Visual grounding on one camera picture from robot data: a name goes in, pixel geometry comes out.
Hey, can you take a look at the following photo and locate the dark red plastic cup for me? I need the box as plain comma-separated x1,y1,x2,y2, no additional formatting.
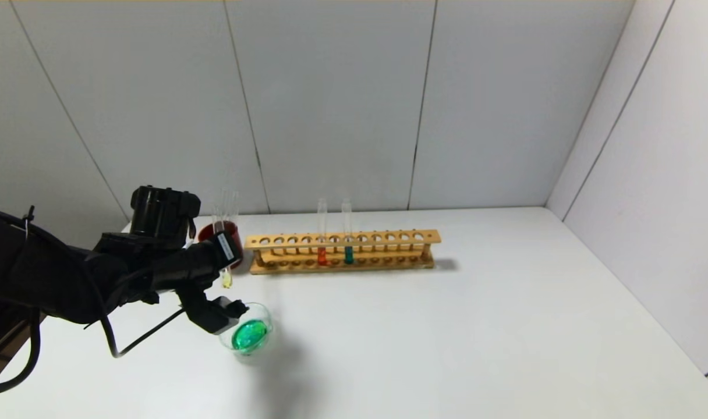
199,221,245,271

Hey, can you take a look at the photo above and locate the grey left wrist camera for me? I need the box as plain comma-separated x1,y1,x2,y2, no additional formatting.
179,288,250,335

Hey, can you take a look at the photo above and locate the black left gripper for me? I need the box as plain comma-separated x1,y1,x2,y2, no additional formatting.
179,230,244,286

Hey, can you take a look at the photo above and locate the clear glass beaker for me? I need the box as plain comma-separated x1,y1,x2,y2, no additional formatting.
219,301,274,356

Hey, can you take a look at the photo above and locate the red pigment test tube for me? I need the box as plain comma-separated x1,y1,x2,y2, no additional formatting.
317,198,328,267

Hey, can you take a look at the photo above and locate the green pigment test tube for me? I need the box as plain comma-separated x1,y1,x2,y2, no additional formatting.
341,198,355,265

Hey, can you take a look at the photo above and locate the wooden test tube rack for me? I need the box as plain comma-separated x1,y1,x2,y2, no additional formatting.
245,229,442,275

